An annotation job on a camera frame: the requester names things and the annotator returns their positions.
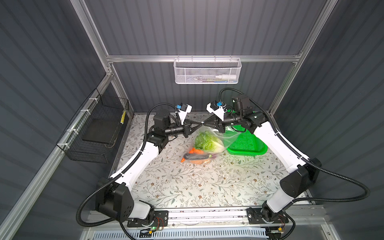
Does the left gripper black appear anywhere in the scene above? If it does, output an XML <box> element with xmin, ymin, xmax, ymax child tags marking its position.
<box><xmin>163</xmin><ymin>118</ymin><xmax>201</xmax><ymax>139</ymax></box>

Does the toy napa cabbage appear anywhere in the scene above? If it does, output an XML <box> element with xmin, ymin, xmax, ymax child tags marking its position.
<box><xmin>194</xmin><ymin>131</ymin><xmax>226</xmax><ymax>153</ymax></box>

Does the clear zip top bag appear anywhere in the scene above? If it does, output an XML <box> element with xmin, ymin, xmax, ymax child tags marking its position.
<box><xmin>181</xmin><ymin>126</ymin><xmax>242</xmax><ymax>165</ymax></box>

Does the toy orange carrot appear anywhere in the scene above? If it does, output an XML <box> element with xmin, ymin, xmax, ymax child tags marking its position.
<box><xmin>181</xmin><ymin>148</ymin><xmax>206</xmax><ymax>164</ymax></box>

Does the toy dark eggplant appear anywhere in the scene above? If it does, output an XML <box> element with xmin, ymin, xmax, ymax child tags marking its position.
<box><xmin>184</xmin><ymin>153</ymin><xmax>213</xmax><ymax>161</ymax></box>

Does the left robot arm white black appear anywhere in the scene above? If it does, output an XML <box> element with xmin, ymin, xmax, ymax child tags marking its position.
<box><xmin>94</xmin><ymin>104</ymin><xmax>198</xmax><ymax>224</ymax></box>

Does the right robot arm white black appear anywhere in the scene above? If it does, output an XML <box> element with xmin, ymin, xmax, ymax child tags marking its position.
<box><xmin>204</xmin><ymin>95</ymin><xmax>322</xmax><ymax>223</ymax></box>

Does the green plastic basket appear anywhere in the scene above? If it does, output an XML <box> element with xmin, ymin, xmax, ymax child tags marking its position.
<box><xmin>226</xmin><ymin>125</ymin><xmax>268</xmax><ymax>157</ymax></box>

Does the white marker pen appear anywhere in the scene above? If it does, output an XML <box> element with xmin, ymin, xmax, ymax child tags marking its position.
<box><xmin>215</xmin><ymin>75</ymin><xmax>237</xmax><ymax>81</ymax></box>

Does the yellow tag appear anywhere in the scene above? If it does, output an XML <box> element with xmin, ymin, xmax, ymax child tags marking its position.
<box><xmin>120</xmin><ymin>110</ymin><xmax>126</xmax><ymax>125</ymax></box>

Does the black flat pad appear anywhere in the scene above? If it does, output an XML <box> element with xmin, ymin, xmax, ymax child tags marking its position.
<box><xmin>82</xmin><ymin>119</ymin><xmax>121</xmax><ymax>144</ymax></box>

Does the white ribbed vent panel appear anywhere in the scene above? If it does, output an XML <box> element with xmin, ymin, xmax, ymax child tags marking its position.
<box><xmin>91</xmin><ymin>227</ymin><xmax>269</xmax><ymax>240</ymax></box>

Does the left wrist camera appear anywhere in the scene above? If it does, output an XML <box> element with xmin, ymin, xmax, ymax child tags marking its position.
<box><xmin>176</xmin><ymin>103</ymin><xmax>192</xmax><ymax>125</ymax></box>

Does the left black corrugated cable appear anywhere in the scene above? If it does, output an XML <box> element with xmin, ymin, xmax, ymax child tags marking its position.
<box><xmin>75</xmin><ymin>102</ymin><xmax>178</xmax><ymax>228</ymax></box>

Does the black corrugated cable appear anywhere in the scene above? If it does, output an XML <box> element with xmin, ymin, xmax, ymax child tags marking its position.
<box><xmin>75</xmin><ymin>102</ymin><xmax>178</xmax><ymax>228</ymax></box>
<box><xmin>218</xmin><ymin>87</ymin><xmax>371</xmax><ymax>203</ymax></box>

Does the white wire mesh basket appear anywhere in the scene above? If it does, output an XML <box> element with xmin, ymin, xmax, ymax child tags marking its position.
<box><xmin>173</xmin><ymin>57</ymin><xmax>242</xmax><ymax>85</ymax></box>

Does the right black corrugated cable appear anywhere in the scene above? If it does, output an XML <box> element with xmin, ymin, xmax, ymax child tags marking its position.
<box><xmin>218</xmin><ymin>87</ymin><xmax>371</xmax><ymax>203</ymax></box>

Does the black wire cage basket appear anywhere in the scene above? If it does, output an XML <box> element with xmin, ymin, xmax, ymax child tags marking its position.
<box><xmin>57</xmin><ymin>91</ymin><xmax>130</xmax><ymax>164</ymax></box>

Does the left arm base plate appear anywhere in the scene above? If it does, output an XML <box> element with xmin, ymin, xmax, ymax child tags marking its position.
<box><xmin>126</xmin><ymin>210</ymin><xmax>169</xmax><ymax>228</ymax></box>

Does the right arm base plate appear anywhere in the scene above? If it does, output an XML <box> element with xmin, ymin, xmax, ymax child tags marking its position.
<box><xmin>246</xmin><ymin>207</ymin><xmax>290</xmax><ymax>225</ymax></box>

